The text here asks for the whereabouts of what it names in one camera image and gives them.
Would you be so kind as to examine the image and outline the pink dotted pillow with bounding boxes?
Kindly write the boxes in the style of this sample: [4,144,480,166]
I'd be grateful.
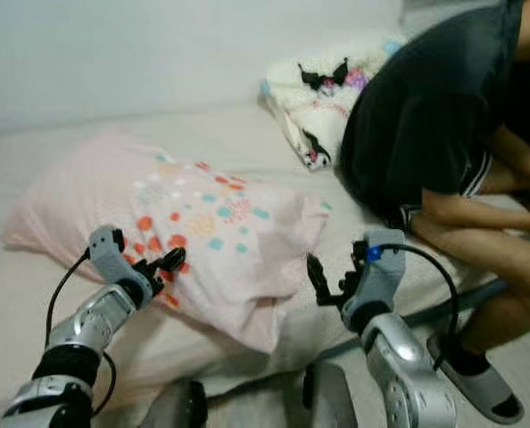
[2,129,333,355]

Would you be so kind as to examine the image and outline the grey right robot leg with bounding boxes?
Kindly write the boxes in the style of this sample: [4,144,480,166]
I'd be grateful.
[302,360,357,428]

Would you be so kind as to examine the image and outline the white mattress bed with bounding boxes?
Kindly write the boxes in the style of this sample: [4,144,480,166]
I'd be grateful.
[0,89,530,420]

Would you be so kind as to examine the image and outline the grey slipper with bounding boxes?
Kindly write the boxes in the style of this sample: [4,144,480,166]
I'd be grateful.
[427,333,526,425]

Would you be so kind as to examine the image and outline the white cartoon print blanket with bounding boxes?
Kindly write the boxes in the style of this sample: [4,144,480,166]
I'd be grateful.
[259,34,406,173]

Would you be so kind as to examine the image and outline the person in dark shirt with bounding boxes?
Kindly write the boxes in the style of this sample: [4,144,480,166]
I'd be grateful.
[338,0,530,375]

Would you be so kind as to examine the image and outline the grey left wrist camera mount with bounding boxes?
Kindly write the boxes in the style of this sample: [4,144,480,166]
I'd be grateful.
[88,226,152,288]

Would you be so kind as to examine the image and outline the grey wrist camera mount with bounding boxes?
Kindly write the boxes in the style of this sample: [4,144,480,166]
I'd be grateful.
[88,226,152,288]
[350,229,407,313]

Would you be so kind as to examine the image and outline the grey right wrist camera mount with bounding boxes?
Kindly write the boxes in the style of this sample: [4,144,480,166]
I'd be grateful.
[350,229,407,313]

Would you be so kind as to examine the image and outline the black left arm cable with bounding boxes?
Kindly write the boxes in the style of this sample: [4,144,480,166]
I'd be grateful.
[45,248,116,420]

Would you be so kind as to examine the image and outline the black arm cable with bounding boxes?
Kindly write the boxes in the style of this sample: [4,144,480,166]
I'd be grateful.
[45,248,116,420]
[379,243,462,368]

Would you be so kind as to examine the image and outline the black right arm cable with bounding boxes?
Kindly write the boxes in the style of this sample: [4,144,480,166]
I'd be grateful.
[379,243,462,368]

